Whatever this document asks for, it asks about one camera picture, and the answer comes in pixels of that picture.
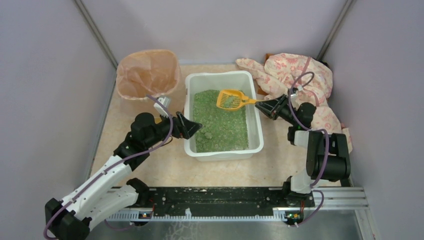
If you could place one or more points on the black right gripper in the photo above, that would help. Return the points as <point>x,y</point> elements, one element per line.
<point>274,108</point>

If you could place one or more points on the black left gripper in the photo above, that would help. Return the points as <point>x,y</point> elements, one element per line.
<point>180,123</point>

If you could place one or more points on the green litter clump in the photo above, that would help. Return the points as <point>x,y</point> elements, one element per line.
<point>227,101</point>

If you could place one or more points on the yellow plastic litter scoop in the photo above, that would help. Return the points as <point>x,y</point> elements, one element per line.
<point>241,101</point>

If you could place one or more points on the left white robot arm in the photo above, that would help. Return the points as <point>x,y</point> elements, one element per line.
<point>78,213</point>

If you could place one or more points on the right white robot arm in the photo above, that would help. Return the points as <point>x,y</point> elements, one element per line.
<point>327,155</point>

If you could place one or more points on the green cat litter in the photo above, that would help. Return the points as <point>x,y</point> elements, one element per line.
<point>222,130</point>

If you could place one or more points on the white plastic litter box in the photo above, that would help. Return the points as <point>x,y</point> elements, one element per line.
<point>237,80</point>

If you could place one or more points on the cream pink cartoon cloth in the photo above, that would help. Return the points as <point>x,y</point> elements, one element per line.
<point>281,71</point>

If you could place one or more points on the yellow bin with pink bag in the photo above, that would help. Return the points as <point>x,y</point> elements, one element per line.
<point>154,72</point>

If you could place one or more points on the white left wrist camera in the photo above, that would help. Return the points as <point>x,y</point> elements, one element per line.
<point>161,105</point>

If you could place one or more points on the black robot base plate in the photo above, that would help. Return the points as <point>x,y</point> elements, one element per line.
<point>221,201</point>

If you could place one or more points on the aluminium frame rail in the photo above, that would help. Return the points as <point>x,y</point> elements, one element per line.
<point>325,198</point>

